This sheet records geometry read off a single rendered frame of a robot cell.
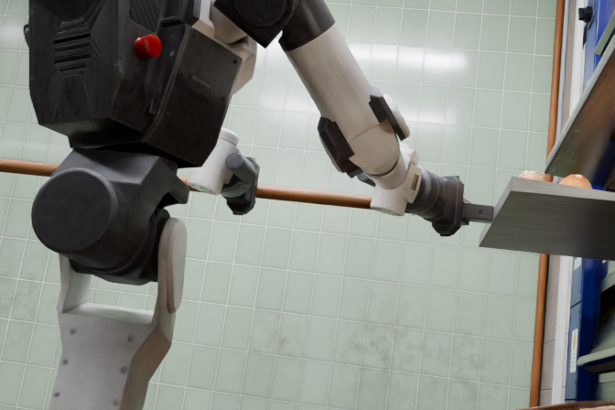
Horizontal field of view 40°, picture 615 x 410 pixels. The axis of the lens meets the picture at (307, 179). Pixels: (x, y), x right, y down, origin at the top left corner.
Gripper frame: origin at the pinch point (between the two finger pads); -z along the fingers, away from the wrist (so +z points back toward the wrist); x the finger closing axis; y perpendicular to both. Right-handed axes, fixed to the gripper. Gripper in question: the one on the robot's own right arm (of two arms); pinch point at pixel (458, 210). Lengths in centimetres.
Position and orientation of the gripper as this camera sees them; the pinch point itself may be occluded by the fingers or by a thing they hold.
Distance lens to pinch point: 177.1
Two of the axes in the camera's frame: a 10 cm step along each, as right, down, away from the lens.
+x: 1.3, -9.6, 2.5
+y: -7.5, 0.6, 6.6
